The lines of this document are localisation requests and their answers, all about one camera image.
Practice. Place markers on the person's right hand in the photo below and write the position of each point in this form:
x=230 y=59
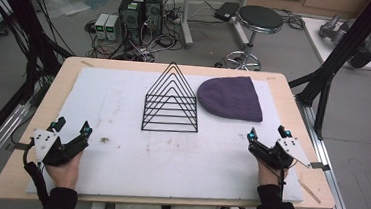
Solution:
x=267 y=176

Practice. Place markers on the purple knitted beanie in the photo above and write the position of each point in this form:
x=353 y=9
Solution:
x=229 y=98

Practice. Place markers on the white floor board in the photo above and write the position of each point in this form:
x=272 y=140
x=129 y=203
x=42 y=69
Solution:
x=315 y=38

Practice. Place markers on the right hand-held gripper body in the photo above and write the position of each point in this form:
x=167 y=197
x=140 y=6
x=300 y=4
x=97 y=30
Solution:
x=269 y=155

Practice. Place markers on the black tape strip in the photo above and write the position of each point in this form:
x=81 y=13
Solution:
x=319 y=166
x=19 y=146

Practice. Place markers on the black computer tower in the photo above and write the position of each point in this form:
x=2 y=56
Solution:
x=131 y=16
x=153 y=11

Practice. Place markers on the grey power supply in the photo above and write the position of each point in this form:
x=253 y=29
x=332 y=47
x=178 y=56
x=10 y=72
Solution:
x=112 y=27
x=100 y=26

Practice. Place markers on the white foam mat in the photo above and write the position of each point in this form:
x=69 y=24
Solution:
x=169 y=163

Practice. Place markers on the person's left hand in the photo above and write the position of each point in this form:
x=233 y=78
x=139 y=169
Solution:
x=65 y=173

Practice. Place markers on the black flat box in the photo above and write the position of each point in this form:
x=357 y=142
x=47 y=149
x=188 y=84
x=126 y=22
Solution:
x=227 y=10

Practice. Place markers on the grey desk leg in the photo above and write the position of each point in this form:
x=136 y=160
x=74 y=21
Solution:
x=187 y=17

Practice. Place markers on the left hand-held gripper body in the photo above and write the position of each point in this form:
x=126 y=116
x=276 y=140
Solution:
x=69 y=149

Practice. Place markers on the black round stool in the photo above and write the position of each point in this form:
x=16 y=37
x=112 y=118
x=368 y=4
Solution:
x=259 y=19

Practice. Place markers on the thin wooden stick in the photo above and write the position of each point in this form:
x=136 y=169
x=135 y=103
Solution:
x=310 y=192

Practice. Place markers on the black metal frame stand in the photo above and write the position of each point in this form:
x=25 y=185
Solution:
x=22 y=21
x=341 y=56

